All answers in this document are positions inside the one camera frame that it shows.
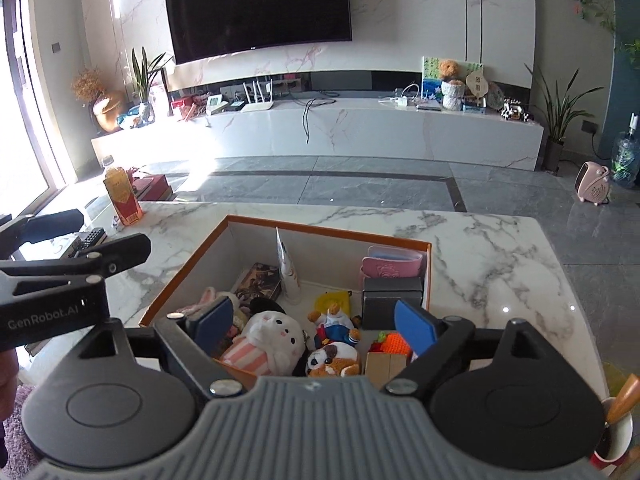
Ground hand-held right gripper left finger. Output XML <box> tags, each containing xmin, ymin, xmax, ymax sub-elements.
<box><xmin>75</xmin><ymin>296</ymin><xmax>246</xmax><ymax>397</ymax></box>

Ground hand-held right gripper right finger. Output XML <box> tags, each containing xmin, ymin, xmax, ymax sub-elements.
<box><xmin>384</xmin><ymin>299</ymin><xmax>568</xmax><ymax>396</ymax></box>

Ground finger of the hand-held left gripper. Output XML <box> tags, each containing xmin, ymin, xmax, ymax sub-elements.
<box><xmin>0</xmin><ymin>209</ymin><xmax>85</xmax><ymax>261</ymax></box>
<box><xmin>0</xmin><ymin>232</ymin><xmax>152</xmax><ymax>306</ymax></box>

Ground white bunny plush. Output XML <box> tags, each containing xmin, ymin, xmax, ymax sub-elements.
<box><xmin>185</xmin><ymin>287</ymin><xmax>251</xmax><ymax>341</ymax></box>

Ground orange crocheted fruit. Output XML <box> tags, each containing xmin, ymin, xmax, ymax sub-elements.
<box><xmin>370</xmin><ymin>330</ymin><xmax>413</xmax><ymax>359</ymax></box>

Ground dark grey gift box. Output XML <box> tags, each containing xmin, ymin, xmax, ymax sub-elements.
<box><xmin>361</xmin><ymin>276</ymin><xmax>425</xmax><ymax>331</ymax></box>

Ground gold gift box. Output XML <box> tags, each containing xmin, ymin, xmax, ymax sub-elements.
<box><xmin>365</xmin><ymin>351</ymin><xmax>408</xmax><ymax>389</ymax></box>

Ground white dog plush black ears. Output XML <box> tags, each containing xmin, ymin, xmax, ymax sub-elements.
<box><xmin>220</xmin><ymin>297</ymin><xmax>308</xmax><ymax>377</ymax></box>

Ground pink notebook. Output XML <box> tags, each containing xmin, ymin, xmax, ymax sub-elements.
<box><xmin>361</xmin><ymin>245</ymin><xmax>426</xmax><ymax>279</ymax></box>

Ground orange cardboard box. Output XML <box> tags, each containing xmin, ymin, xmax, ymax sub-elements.
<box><xmin>137</xmin><ymin>214</ymin><xmax>432</xmax><ymax>377</ymax></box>

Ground brown dog plush sailor outfit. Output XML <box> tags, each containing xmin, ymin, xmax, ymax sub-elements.
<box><xmin>305</xmin><ymin>307</ymin><xmax>363</xmax><ymax>378</ymax></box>

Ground yellow plush toy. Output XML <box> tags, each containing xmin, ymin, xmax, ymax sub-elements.
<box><xmin>314</xmin><ymin>290</ymin><xmax>352</xmax><ymax>318</ymax></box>

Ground white tube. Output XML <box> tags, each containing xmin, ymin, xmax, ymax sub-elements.
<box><xmin>275</xmin><ymin>227</ymin><xmax>303</xmax><ymax>306</ymax></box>

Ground black keyboard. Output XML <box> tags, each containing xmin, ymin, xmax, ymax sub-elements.
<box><xmin>65</xmin><ymin>228</ymin><xmax>109</xmax><ymax>257</ymax></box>

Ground orange drink bottle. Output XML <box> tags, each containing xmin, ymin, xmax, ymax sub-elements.
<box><xmin>102</xmin><ymin>155</ymin><xmax>145</xmax><ymax>226</ymax></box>

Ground dark red box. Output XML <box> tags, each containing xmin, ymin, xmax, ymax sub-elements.
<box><xmin>131</xmin><ymin>174</ymin><xmax>175</xmax><ymax>202</ymax></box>

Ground purple fluffy mat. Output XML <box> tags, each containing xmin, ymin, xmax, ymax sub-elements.
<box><xmin>0</xmin><ymin>382</ymin><xmax>42</xmax><ymax>480</ymax></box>

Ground dried flowers in vase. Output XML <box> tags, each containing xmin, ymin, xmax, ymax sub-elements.
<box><xmin>71</xmin><ymin>67</ymin><xmax>127</xmax><ymax>134</ymax></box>

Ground orchid plant in glass vase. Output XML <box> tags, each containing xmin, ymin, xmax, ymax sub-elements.
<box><xmin>131</xmin><ymin>47</ymin><xmax>169</xmax><ymax>124</ymax></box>

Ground white marble tv cabinet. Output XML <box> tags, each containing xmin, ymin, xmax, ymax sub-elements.
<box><xmin>91</xmin><ymin>94</ymin><xmax>545</xmax><ymax>171</ymax></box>

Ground white router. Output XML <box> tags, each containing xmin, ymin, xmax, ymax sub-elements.
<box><xmin>242</xmin><ymin>77</ymin><xmax>279</xmax><ymax>112</ymax></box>

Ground red mug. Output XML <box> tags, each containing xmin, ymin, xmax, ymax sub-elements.
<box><xmin>587</xmin><ymin>395</ymin><xmax>636</xmax><ymax>472</ymax></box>

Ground pink heater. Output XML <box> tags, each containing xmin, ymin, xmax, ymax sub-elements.
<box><xmin>574</xmin><ymin>161</ymin><xmax>611</xmax><ymax>206</ymax></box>

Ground black white cow figurine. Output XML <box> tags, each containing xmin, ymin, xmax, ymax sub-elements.
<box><xmin>501</xmin><ymin>100</ymin><xmax>536</xmax><ymax>124</ymax></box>

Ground wooden fan ornament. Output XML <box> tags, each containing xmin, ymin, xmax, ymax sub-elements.
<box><xmin>465</xmin><ymin>72</ymin><xmax>489</xmax><ymax>109</ymax></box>

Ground green painting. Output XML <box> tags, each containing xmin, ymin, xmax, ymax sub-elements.
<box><xmin>421</xmin><ymin>56</ymin><xmax>486</xmax><ymax>104</ymax></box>

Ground tall potted plant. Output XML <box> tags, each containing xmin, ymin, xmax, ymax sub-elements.
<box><xmin>525</xmin><ymin>62</ymin><xmax>606</xmax><ymax>173</ymax></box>

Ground brown teddy bear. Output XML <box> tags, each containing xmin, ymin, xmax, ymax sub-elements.
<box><xmin>437</xmin><ymin>60</ymin><xmax>464</xmax><ymax>84</ymax></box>

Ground blue water jug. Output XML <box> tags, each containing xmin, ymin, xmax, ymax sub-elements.
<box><xmin>611</xmin><ymin>115</ymin><xmax>640</xmax><ymax>189</ymax></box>

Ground black television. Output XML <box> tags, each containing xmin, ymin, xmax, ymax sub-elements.
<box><xmin>163</xmin><ymin>0</ymin><xmax>354</xmax><ymax>66</ymax></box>

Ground black cable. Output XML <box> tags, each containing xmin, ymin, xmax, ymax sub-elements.
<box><xmin>301</xmin><ymin>97</ymin><xmax>342</xmax><ymax>144</ymax></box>

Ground wooden handled tool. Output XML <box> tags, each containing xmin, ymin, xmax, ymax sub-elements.
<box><xmin>602</xmin><ymin>372</ymin><xmax>640</xmax><ymax>429</ymax></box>

